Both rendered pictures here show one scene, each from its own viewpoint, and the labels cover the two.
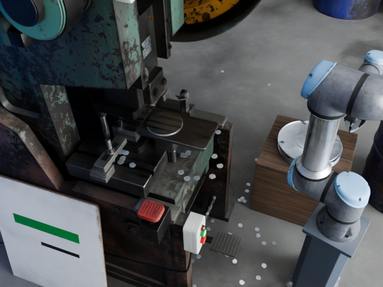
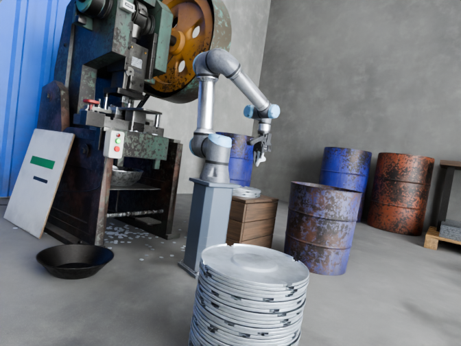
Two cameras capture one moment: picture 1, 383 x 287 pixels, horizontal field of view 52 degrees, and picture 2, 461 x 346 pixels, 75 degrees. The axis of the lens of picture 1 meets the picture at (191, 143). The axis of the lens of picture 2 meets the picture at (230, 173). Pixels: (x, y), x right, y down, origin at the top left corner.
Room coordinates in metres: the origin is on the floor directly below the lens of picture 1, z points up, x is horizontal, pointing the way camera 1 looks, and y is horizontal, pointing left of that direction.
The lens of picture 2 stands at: (-0.62, -0.92, 0.58)
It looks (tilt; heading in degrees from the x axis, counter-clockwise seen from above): 3 degrees down; 13
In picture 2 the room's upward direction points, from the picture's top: 8 degrees clockwise
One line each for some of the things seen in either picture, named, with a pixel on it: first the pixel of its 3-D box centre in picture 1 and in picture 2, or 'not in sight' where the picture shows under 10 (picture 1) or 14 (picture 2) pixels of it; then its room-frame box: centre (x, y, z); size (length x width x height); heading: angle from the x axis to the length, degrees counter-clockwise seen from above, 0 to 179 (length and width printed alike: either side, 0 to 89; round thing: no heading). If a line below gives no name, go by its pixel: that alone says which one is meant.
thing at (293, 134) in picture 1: (309, 141); (238, 187); (1.31, -0.55, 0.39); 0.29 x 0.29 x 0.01
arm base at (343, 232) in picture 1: (340, 216); (215, 171); (0.81, -0.52, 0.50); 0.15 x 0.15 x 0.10
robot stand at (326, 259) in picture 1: (324, 256); (208, 225); (0.81, -0.52, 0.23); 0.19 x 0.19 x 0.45; 51
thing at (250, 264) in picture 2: not in sight; (254, 261); (0.18, -0.84, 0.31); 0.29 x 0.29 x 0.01
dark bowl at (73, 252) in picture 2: not in sight; (76, 262); (0.48, -0.05, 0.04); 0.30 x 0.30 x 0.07
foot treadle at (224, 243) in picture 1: (176, 229); (123, 215); (1.02, 0.08, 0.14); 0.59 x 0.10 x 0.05; 67
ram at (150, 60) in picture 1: (133, 53); (132, 67); (1.05, 0.17, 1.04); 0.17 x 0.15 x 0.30; 67
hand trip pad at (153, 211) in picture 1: (151, 217); (90, 108); (0.67, 0.12, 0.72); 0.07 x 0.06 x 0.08; 67
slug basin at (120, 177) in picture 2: not in sight; (114, 175); (1.07, 0.21, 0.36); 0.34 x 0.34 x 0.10
